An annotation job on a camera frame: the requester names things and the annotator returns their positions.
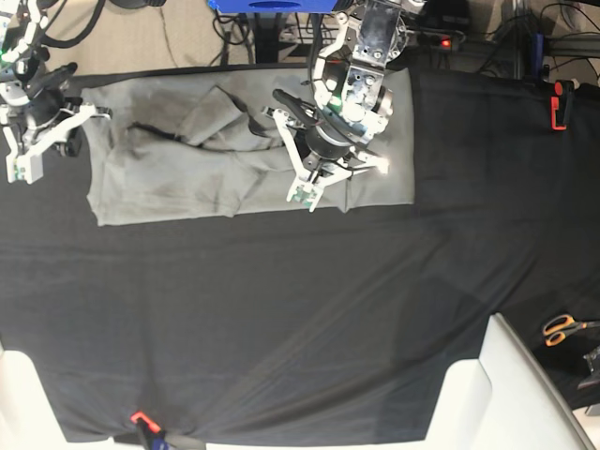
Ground blue box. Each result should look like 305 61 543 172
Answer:
207 0 338 14

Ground orange handled scissors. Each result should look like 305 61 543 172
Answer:
542 314 599 347

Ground blue clamp handle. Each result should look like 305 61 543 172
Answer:
526 33 544 82

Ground black table stand post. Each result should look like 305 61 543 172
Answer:
253 13 284 65

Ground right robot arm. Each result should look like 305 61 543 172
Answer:
1 1 113 185

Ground red black clamp right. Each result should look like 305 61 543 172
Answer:
550 80 575 131

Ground red blue clamp bottom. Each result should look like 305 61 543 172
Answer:
130 411 170 450

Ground black power strip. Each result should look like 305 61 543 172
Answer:
414 30 466 52

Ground white furniture left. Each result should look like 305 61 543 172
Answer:
1 349 116 449

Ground grey T-shirt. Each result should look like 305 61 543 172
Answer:
79 66 417 228

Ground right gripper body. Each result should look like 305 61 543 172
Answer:
1 82 113 184

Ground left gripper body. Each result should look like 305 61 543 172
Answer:
262 106 389 212

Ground black device right edge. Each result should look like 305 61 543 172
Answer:
577 347 600 390

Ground white furniture right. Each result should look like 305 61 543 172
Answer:
425 314 595 450

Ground black table cloth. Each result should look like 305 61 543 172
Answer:
1 69 599 446

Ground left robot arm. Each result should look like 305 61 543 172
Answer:
263 1 409 211

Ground white furniture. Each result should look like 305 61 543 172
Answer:
1 349 116 449
425 314 595 450

